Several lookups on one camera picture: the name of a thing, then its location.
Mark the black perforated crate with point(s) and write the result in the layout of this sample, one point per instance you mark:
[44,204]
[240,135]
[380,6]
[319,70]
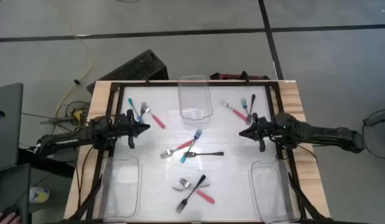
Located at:
[133,68]

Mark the clear plastic bin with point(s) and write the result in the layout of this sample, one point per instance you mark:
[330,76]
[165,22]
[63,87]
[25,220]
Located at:
[122,186]
[195,102]
[270,189]

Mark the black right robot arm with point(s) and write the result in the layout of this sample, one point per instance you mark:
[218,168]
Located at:
[319,132]

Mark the black metal fork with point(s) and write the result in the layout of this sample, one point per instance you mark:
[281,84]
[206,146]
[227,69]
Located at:
[184,203]
[211,153]
[252,102]

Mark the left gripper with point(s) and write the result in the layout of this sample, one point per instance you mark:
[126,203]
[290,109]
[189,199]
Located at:
[130,127]

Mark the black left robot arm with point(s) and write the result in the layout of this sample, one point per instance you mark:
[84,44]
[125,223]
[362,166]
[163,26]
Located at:
[71,138]

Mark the person's hand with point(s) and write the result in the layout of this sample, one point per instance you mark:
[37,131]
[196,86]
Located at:
[5,219]

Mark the dark red black toolbox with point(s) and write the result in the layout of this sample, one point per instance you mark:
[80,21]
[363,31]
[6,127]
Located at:
[229,76]

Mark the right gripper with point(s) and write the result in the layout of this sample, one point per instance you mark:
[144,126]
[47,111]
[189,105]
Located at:
[267,129]

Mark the black computer mouse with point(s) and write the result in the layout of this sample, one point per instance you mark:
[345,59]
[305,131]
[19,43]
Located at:
[10,210]

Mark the white yellow bag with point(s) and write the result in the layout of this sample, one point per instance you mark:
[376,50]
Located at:
[39,194]

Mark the black metal table frame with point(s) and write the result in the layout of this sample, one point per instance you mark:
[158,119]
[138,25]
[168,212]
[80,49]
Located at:
[148,84]

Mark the grey laptop lid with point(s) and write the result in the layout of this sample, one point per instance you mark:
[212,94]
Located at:
[8,124]

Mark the black desk bar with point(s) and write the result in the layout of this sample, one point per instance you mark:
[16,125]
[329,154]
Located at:
[46,163]

